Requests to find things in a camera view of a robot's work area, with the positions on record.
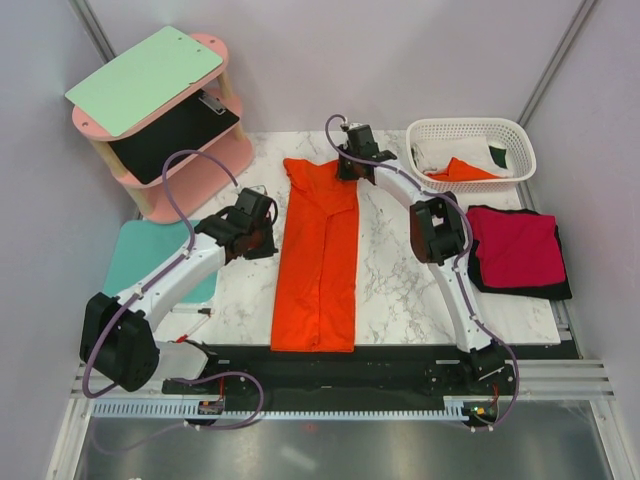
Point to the pink two tier shelf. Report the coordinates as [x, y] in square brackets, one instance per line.
[191, 176]

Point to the black t shirt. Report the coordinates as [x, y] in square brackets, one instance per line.
[550, 292]

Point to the aluminium frame rail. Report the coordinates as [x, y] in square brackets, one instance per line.
[538, 380]

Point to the white marker pen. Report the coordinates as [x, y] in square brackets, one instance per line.
[206, 311]

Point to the teal cutting board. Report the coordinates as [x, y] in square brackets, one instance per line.
[142, 246]

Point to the white plastic laundry basket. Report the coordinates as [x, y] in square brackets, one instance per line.
[501, 133]

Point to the black clipboard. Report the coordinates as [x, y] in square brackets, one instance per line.
[190, 125]

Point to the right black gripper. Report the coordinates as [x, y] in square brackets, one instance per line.
[343, 174]

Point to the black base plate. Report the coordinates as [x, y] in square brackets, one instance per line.
[372, 378]

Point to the white cable duct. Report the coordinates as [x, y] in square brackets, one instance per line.
[197, 410]

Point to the red white pen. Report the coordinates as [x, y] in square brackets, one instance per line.
[193, 329]

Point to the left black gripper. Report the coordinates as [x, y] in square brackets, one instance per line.
[268, 248]

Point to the dark green cloth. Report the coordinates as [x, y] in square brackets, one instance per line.
[498, 156]

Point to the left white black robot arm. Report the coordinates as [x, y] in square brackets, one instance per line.
[118, 331]

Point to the mint green board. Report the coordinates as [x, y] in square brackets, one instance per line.
[147, 79]

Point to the orange t shirt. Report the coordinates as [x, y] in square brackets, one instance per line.
[315, 299]
[460, 171]

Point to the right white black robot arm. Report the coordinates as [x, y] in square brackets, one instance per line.
[440, 238]

